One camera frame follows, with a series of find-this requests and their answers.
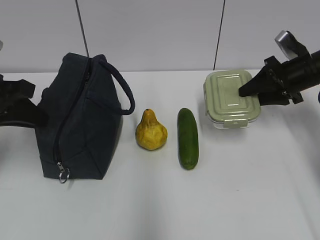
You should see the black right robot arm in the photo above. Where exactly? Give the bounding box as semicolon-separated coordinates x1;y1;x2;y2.
238;51;320;106

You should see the green cucumber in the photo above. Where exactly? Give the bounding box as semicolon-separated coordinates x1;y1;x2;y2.
177;107;199;171

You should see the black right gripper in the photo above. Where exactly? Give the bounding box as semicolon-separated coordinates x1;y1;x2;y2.
238;56;303;106

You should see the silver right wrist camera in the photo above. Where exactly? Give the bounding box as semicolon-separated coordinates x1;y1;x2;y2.
274;30;298;60

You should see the dark blue zippered lunch bag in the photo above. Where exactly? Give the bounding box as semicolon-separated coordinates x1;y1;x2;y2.
35;53;136;184

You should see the glass container with green lid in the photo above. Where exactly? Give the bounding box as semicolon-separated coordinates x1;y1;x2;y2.
203;69;261;129

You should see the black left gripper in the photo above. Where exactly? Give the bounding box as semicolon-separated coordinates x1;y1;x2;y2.
0;75;49;128

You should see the yellow pear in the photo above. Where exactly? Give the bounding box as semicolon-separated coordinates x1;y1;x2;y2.
135;108;168;151

